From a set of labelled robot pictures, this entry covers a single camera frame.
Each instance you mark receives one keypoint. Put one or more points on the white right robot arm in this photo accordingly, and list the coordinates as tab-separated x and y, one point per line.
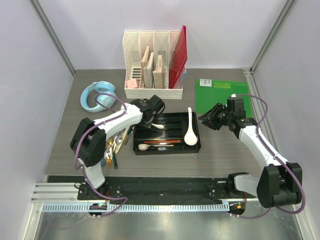
280	182

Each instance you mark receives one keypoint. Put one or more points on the wooden board right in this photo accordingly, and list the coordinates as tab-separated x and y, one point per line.
159	73

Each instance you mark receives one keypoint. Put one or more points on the black cutlery tray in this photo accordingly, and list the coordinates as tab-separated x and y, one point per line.
175	128

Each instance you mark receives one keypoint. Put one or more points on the white cable duct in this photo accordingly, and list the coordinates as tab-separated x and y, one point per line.
127	208

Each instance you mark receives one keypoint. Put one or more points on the green cutting mat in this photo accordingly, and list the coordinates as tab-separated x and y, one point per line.
209	92

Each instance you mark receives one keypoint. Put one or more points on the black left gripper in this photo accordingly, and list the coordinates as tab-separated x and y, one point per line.
147	125

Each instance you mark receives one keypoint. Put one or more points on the white chopstick in tray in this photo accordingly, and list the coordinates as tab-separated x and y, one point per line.
165	145

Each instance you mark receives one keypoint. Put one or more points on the black spoon in tray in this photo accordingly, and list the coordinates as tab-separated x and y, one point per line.
152	148

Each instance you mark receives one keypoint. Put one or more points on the pink cube box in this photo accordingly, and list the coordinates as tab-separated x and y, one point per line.
132	83

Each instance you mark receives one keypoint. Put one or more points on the magenta plastic folder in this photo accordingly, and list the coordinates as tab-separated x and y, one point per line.
179	58

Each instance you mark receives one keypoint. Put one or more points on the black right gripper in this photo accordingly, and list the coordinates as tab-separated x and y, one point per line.
211	122

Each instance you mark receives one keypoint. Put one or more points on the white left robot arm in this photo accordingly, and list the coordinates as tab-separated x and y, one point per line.
89	141

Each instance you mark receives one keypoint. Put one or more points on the large white ceramic spoon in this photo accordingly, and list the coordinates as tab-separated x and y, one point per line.
190	137

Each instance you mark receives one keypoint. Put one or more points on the orange chopstick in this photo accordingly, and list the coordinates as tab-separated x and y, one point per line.
163	142

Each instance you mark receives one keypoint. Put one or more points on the wooden board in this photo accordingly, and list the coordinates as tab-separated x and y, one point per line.
147	66
159	73

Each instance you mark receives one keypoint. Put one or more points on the small white ceramic spoon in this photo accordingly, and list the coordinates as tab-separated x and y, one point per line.
145	147

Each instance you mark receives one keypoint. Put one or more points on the light blue headphones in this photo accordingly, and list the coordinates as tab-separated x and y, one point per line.
105	100

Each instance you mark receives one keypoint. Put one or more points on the mesh zipper pouch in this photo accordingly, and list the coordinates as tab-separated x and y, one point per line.
184	74

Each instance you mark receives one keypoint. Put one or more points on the wooden board left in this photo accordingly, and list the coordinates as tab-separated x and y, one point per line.
147	66

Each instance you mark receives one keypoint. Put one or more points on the white plastic spoon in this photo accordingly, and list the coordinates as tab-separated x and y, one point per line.
158	126

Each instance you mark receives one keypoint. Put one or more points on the green handled utensil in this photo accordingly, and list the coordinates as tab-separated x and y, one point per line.
115	164

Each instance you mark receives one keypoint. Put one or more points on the white file organizer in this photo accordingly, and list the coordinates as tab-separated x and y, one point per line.
155	63

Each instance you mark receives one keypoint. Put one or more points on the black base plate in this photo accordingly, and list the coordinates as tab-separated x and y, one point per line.
160	187

